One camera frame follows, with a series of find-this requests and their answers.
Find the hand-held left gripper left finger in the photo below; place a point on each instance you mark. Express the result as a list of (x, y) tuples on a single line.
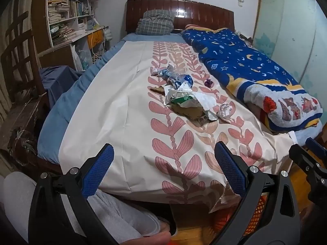
[(98, 168)]

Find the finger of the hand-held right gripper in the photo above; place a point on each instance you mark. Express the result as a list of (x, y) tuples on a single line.
[(302, 157), (315, 145)]

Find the clear plastic bag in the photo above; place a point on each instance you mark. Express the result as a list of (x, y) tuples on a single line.
[(83, 57)]

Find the blue star moon blanket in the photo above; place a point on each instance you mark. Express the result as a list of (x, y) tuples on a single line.
[(242, 56)]

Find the dark blue cloth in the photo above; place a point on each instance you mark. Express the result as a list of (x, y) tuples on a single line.
[(58, 81)]

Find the small purple cup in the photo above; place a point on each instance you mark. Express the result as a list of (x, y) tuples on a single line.
[(208, 83)]

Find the white tissue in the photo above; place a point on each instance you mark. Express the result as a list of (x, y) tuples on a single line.
[(207, 102)]

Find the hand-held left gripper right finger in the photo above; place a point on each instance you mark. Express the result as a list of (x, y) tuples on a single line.
[(231, 166)]

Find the dark red wooden headboard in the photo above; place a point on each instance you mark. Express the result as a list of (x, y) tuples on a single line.
[(204, 12)]

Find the pale green wardrobe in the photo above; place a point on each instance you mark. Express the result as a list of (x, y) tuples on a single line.
[(288, 30)]

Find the crumpled white plastic sheet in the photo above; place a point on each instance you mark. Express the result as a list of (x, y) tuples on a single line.
[(170, 94)]

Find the grey plaid pillow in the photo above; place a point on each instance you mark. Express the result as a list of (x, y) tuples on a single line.
[(153, 25)]

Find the crumpled white wrapper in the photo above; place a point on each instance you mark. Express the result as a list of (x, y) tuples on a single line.
[(154, 70)]

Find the crushed clear plastic bottle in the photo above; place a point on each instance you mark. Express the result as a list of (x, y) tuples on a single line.
[(167, 73)]

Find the dark wooden chair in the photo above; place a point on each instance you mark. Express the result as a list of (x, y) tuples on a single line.
[(15, 56)]

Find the beige curtain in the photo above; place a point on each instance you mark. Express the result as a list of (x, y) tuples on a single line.
[(12, 10)]

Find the cream pink leaf sheet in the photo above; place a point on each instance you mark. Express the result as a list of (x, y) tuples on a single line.
[(115, 107)]

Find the flat brown wrapper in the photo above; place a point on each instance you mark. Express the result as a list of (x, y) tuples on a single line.
[(157, 89)]

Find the brown cardboard piece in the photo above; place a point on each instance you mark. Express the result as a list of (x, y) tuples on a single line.
[(187, 111)]

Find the white wall hook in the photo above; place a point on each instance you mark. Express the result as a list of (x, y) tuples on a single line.
[(240, 2)]

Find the stacks of books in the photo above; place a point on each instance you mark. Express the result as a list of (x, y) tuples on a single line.
[(61, 7)]

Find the person's grey trouser leg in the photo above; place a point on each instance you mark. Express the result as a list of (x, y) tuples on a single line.
[(122, 214)]

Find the crumpled blue foil wrapper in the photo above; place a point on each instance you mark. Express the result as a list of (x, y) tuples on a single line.
[(186, 79)]

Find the orange plastic basket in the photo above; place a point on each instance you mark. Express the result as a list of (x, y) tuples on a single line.
[(255, 209)]

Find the green white packet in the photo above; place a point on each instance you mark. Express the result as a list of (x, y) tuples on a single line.
[(184, 99)]

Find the white wooden bookshelf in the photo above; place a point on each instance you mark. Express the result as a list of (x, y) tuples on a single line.
[(61, 48)]

